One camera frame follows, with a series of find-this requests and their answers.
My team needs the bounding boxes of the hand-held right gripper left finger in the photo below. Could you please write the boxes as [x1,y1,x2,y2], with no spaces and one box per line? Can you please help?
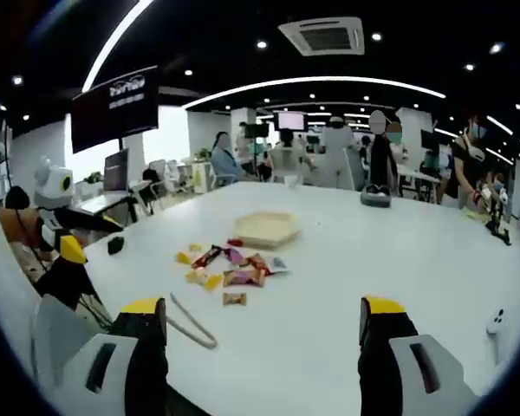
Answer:
[58,296,169,416]

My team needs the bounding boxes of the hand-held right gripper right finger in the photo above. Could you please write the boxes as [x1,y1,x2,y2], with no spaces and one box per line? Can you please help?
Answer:
[357,295,480,416]

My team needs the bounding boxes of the beige food tongs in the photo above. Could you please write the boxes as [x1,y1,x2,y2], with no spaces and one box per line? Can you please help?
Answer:
[166,292,218,350]

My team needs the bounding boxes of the purple food packet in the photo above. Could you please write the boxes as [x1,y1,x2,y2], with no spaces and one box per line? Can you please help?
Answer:
[222,247,249,266]

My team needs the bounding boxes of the beige hexagonal container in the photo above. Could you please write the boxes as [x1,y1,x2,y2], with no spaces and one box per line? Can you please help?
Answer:
[233,211,302,251]

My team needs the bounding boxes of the white office desk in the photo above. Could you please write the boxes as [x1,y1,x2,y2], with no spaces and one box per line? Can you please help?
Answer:
[68,179,142,226]

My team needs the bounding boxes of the dark computer monitor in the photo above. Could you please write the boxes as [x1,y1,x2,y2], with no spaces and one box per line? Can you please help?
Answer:
[102,147,130,192]

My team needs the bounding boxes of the black display banner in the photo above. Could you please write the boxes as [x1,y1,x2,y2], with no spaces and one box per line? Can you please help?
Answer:
[71,65,160,153]

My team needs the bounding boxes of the white handheld controller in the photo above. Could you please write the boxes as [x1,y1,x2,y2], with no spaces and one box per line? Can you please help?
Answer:
[484,308,511,366]

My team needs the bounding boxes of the white low cabinet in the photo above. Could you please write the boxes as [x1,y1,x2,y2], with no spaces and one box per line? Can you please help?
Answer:
[189,158,218,192]

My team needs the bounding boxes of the grey VR headset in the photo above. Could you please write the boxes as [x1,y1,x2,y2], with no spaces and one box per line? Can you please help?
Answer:
[360,183,393,210]

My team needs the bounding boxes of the long ceiling light strip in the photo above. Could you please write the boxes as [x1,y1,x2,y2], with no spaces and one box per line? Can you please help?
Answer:
[81,0,156,94]
[185,76,446,110]

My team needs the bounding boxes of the yellow and blue cloth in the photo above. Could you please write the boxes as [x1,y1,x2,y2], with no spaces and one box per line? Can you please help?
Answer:
[460,207,495,225]

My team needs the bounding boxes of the small black monitor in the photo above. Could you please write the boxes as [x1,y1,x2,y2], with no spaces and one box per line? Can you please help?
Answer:
[244,123,270,140]

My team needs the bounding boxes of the bright display screen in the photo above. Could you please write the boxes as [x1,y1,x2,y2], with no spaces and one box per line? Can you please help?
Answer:
[276,111,308,132]

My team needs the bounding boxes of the ceiling air conditioner vent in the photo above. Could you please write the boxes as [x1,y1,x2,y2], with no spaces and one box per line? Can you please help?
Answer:
[277,16,366,57]

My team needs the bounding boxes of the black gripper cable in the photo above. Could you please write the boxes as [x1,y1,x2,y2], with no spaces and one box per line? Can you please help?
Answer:
[80,292,114,333]

